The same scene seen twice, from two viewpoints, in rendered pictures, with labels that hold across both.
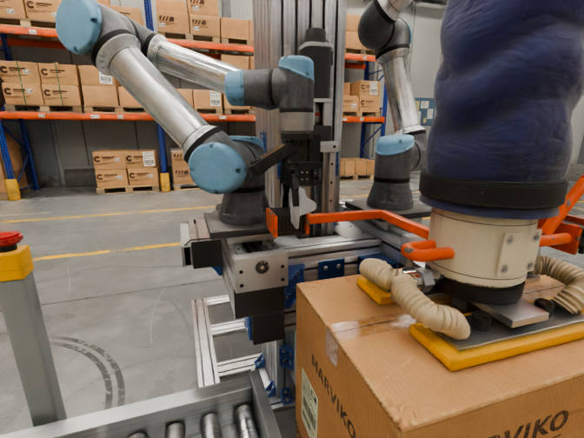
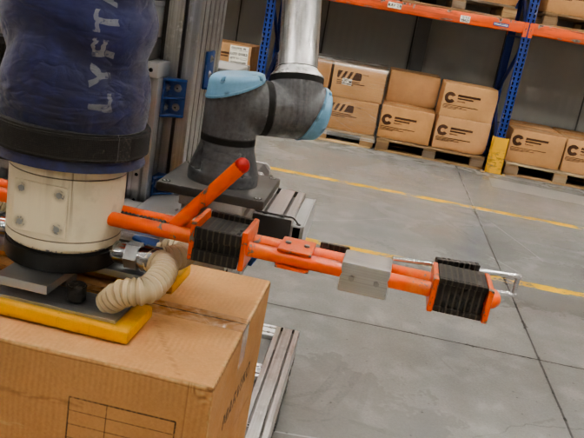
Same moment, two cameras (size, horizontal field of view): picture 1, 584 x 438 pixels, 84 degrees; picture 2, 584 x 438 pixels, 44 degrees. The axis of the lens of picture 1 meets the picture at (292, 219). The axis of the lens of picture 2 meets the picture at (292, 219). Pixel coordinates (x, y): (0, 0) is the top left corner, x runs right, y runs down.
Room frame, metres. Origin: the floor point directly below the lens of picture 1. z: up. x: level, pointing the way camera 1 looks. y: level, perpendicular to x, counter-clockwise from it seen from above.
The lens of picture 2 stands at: (-0.24, -1.09, 1.43)
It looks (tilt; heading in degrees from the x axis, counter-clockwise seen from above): 17 degrees down; 24
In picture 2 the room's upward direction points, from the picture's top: 10 degrees clockwise
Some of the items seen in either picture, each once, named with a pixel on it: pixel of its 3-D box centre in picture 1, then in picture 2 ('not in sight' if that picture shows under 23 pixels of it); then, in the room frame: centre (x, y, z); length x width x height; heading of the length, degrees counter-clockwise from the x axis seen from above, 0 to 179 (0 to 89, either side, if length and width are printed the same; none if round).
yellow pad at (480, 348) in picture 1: (512, 320); (29, 288); (0.49, -0.38, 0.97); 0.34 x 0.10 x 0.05; 107
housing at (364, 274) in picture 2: not in sight; (365, 274); (0.71, -0.80, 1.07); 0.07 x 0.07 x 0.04; 17
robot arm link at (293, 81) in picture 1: (295, 85); not in sight; (0.75, -0.01, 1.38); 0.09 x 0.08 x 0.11; 79
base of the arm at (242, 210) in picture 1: (244, 201); not in sight; (0.91, 0.14, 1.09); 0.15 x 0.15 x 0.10
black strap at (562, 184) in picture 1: (484, 184); (73, 129); (0.58, -0.35, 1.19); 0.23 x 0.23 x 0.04
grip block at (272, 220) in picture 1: (287, 221); not in sight; (0.74, 0.01, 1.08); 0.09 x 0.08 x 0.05; 17
